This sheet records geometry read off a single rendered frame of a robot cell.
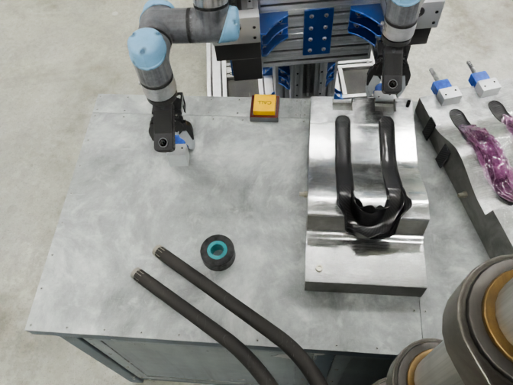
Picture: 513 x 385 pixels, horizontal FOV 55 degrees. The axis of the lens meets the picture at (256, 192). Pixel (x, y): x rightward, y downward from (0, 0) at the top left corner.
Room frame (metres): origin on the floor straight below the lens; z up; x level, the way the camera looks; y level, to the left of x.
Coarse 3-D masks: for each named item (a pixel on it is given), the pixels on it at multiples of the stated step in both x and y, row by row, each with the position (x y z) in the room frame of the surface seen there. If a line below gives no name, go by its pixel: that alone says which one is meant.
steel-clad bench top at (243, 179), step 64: (128, 128) 0.89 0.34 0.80; (256, 128) 0.84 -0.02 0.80; (128, 192) 0.68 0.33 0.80; (192, 192) 0.66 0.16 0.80; (256, 192) 0.64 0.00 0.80; (448, 192) 0.58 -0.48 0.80; (64, 256) 0.52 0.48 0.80; (128, 256) 0.50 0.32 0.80; (192, 256) 0.48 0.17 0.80; (256, 256) 0.47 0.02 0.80; (448, 256) 0.42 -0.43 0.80; (64, 320) 0.36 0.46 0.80; (128, 320) 0.34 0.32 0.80; (320, 320) 0.30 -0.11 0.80; (384, 320) 0.28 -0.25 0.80
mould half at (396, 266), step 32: (320, 96) 0.86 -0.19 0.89; (320, 128) 0.76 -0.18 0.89; (352, 128) 0.75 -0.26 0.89; (320, 160) 0.66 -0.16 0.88; (352, 160) 0.65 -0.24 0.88; (416, 160) 0.63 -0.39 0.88; (320, 192) 0.54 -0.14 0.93; (384, 192) 0.53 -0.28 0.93; (416, 192) 0.52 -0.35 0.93; (320, 224) 0.49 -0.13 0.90; (416, 224) 0.45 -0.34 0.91; (320, 256) 0.42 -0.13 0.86; (352, 256) 0.42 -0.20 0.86; (384, 256) 0.41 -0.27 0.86; (416, 256) 0.40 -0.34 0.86; (320, 288) 0.36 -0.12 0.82; (352, 288) 0.35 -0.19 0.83; (384, 288) 0.34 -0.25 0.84; (416, 288) 0.33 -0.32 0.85
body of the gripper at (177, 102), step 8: (152, 104) 0.76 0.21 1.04; (160, 104) 0.75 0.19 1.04; (168, 104) 0.76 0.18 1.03; (176, 104) 0.80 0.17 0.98; (184, 104) 0.83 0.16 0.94; (152, 112) 0.78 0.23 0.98; (176, 112) 0.78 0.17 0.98; (152, 120) 0.77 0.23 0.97; (176, 120) 0.76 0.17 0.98; (176, 128) 0.76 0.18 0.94
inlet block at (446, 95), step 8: (432, 72) 0.93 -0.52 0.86; (440, 80) 0.89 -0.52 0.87; (448, 80) 0.88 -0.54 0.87; (432, 88) 0.88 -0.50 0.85; (440, 88) 0.86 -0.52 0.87; (448, 88) 0.85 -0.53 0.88; (456, 88) 0.84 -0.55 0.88; (440, 96) 0.83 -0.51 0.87; (448, 96) 0.82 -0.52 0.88; (456, 96) 0.82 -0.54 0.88; (440, 104) 0.82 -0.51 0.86; (448, 104) 0.81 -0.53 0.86
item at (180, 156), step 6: (180, 138) 0.81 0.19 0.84; (180, 144) 0.78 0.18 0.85; (186, 144) 0.79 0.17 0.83; (174, 150) 0.76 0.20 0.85; (180, 150) 0.76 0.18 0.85; (186, 150) 0.76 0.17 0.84; (168, 156) 0.75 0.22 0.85; (174, 156) 0.75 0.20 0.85; (180, 156) 0.74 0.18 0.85; (186, 156) 0.75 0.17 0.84; (174, 162) 0.75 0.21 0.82; (180, 162) 0.74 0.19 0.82; (186, 162) 0.74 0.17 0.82
